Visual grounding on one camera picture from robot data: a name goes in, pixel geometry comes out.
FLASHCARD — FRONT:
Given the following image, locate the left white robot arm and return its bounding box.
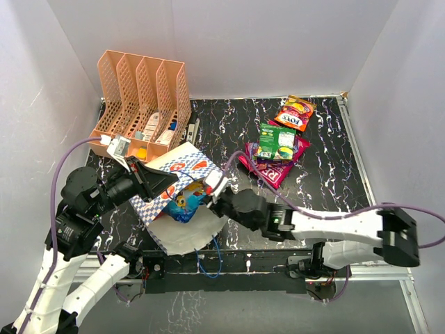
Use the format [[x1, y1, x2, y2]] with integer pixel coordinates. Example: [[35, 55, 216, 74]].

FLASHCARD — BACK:
[[1, 157, 179, 333]]

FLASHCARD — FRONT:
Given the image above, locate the blue snack packet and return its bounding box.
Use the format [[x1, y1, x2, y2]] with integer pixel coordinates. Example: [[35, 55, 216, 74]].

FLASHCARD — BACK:
[[163, 181, 206, 223]]

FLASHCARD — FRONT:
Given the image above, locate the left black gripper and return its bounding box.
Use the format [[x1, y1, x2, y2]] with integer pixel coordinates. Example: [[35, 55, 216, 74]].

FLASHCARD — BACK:
[[90, 154, 179, 216]]

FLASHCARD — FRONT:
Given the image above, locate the rainbow candy bag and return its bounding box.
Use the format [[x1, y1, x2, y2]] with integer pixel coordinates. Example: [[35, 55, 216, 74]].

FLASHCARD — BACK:
[[256, 123, 296, 161]]

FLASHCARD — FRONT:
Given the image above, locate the blue checkered paper bag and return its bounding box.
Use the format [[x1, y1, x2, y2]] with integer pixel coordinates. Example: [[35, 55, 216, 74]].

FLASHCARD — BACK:
[[130, 141, 230, 279]]

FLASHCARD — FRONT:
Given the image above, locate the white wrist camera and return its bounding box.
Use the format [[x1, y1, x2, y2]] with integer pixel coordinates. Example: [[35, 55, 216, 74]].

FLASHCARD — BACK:
[[203, 170, 229, 208], [100, 134, 131, 171]]

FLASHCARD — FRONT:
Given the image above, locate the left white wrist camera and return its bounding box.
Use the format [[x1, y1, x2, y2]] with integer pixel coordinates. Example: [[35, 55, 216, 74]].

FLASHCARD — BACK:
[[100, 134, 131, 171]]

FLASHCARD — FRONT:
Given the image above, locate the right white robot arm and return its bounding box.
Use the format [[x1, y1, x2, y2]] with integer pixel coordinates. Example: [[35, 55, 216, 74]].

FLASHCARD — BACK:
[[205, 187, 420, 278]]

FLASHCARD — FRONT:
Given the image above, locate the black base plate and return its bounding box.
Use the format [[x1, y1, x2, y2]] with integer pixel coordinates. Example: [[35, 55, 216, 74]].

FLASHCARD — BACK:
[[104, 248, 338, 296]]

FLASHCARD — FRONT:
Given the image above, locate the pink chips bag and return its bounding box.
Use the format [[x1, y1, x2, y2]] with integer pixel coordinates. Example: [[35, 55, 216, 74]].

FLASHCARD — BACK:
[[238, 120, 310, 189]]

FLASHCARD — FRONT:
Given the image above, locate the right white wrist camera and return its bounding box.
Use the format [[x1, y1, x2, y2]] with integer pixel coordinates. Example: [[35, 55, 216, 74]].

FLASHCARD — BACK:
[[203, 170, 229, 208]]

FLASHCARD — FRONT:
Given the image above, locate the grey stapler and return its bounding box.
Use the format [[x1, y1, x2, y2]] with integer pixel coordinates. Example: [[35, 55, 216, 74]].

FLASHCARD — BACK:
[[186, 112, 200, 144]]

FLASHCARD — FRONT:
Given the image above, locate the white bottle in organizer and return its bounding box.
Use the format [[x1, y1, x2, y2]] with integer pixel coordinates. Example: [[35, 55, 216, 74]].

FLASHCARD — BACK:
[[142, 111, 160, 141]]

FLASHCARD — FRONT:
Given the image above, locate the aluminium frame rail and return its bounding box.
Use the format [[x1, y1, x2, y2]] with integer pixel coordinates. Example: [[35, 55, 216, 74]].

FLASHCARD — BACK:
[[73, 255, 414, 284]]

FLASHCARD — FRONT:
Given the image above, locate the orange candy bag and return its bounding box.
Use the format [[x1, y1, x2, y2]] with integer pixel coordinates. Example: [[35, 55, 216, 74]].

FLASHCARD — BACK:
[[274, 95, 316, 132]]

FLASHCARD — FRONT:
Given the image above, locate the orange plastic file organizer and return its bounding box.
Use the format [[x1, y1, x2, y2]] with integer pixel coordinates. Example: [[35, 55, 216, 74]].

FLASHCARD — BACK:
[[90, 50, 191, 162]]

